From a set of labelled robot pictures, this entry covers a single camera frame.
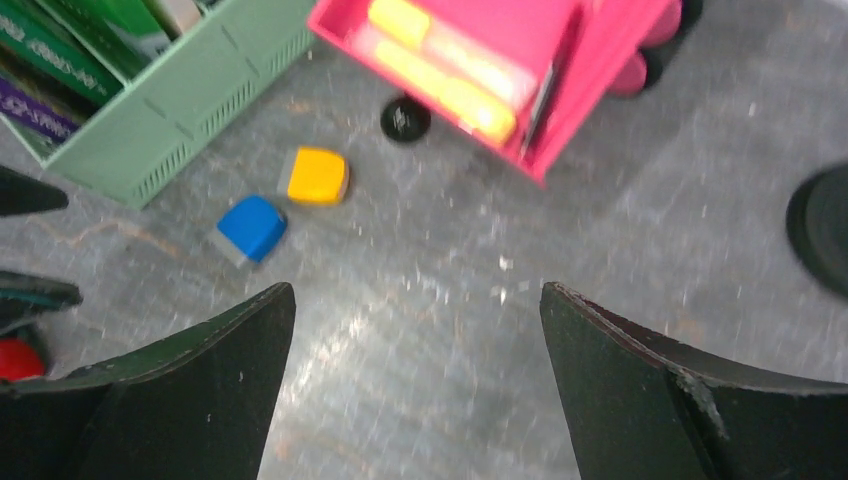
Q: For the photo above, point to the blue eraser block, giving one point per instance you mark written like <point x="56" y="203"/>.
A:
<point x="249" y="231"/>

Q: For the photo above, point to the orange highlighter marker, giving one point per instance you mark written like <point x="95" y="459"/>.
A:
<point x="425" y="33"/>

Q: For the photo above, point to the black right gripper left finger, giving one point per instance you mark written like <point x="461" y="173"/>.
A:
<point x="194" y="405"/>

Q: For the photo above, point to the green clip file folder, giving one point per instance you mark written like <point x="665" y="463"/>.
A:
<point x="123" y="35"/>

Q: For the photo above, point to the red gel pen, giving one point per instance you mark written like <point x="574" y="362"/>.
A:
<point x="539" y="106"/>

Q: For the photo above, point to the green mesh file rack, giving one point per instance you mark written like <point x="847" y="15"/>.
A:
<point x="164" y="116"/>

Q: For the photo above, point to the red black stamp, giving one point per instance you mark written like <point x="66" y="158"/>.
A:
<point x="24" y="354"/>

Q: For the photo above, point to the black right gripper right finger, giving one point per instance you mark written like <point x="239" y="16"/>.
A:
<point x="640" y="405"/>

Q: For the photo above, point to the yellow highlighter marker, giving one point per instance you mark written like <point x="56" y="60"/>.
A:
<point x="473" y="106"/>

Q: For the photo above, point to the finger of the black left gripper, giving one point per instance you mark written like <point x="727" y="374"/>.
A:
<point x="24" y="296"/>
<point x="22" y="194"/>

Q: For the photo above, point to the purple paperback book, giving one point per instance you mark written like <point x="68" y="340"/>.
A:
<point x="38" y="111"/>

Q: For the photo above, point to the black pink drawer organizer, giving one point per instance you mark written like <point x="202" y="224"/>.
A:
<point x="603" y="48"/>

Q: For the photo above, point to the yellow eraser block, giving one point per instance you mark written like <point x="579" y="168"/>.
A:
<point x="314" y="176"/>

